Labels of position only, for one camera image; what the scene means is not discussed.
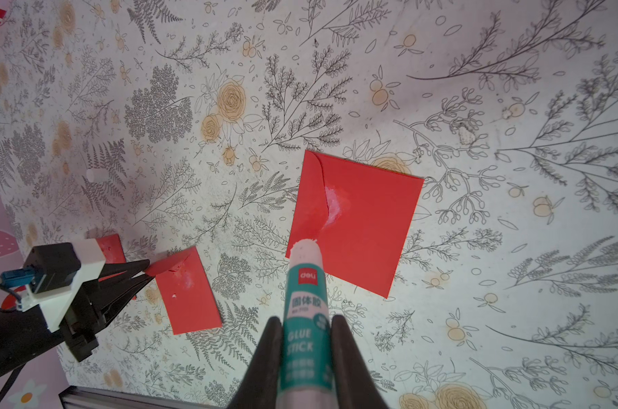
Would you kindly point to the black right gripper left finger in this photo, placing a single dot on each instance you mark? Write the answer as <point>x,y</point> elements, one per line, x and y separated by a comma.
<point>258,388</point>

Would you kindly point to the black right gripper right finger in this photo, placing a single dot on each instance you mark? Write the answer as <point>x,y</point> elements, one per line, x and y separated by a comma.
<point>355,387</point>

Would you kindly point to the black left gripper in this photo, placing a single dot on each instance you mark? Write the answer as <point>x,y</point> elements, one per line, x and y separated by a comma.
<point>99,302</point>

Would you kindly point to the green white glue stick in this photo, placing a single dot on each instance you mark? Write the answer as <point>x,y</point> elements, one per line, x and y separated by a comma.
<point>306,378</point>

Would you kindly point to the red envelope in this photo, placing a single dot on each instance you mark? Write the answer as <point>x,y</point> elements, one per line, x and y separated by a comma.
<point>186,292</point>
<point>359,215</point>
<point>112,249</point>

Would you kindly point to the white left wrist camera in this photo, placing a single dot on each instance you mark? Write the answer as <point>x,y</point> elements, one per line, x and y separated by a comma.
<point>52,275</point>

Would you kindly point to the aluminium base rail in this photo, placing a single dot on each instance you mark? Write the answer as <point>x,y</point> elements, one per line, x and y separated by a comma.
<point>90,398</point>

